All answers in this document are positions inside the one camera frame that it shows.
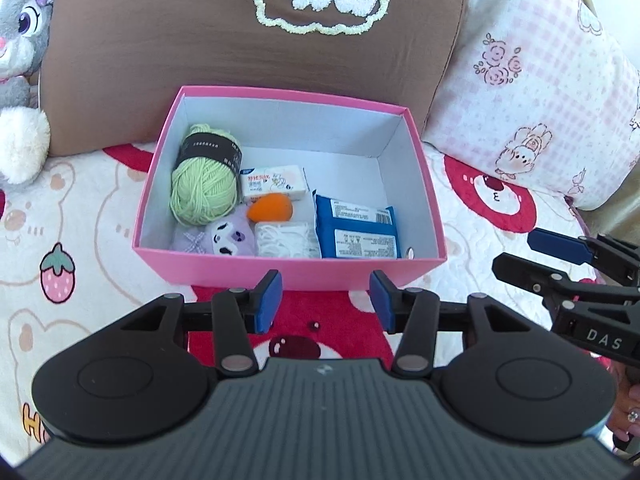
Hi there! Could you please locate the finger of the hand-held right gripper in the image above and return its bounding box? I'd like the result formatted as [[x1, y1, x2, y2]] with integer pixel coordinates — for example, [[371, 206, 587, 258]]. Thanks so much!
[[492, 253, 640, 311], [527, 228, 640, 286]]

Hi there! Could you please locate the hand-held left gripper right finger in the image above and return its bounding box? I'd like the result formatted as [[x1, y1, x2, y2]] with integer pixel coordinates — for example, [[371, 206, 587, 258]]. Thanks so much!
[[369, 270, 538, 378]]

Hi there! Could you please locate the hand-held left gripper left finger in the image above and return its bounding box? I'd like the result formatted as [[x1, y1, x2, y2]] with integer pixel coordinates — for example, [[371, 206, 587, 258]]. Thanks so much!
[[120, 269, 284, 378]]

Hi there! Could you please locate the pink cardboard box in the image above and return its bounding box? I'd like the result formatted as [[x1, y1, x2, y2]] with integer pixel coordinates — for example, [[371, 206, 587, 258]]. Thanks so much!
[[131, 85, 447, 293]]

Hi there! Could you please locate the clear box of white bands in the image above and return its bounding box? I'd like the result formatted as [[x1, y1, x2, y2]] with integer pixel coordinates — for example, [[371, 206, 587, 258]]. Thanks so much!
[[254, 219, 321, 259]]

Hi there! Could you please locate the blue packet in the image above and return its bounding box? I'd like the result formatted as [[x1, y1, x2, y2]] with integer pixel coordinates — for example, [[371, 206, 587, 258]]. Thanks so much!
[[312, 194, 402, 260]]

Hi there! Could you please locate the purple plush toy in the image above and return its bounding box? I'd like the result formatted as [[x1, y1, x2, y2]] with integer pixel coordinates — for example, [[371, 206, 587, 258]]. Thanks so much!
[[172, 210, 259, 257]]

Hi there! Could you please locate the orange makeup sponge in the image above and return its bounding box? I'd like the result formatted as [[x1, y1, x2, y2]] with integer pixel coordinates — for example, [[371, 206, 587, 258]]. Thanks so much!
[[246, 192, 295, 223]]

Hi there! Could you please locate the white tissue pack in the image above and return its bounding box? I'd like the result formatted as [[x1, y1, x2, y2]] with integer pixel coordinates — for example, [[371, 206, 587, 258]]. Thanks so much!
[[239, 165, 309, 203]]

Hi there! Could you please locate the green yarn ball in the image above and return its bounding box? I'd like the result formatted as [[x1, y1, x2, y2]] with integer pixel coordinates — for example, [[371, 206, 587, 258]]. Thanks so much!
[[170, 123, 244, 227]]

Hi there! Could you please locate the person's right hand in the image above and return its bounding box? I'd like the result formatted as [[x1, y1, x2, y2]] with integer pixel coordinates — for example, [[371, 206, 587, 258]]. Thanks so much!
[[607, 360, 640, 453]]

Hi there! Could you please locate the pink checked pillow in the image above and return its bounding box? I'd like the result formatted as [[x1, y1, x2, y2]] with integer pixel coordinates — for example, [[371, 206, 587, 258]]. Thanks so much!
[[422, 0, 640, 211]]

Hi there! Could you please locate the printed bear blanket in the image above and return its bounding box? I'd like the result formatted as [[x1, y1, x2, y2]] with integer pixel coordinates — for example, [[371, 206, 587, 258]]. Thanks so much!
[[0, 140, 640, 466]]

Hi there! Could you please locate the brown pillow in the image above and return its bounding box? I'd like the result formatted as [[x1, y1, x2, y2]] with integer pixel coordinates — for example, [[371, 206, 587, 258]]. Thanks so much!
[[37, 0, 476, 158]]

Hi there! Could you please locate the grey bunny plush toy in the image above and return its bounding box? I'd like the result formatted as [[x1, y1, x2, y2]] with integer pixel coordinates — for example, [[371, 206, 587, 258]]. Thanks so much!
[[0, 0, 63, 186]]

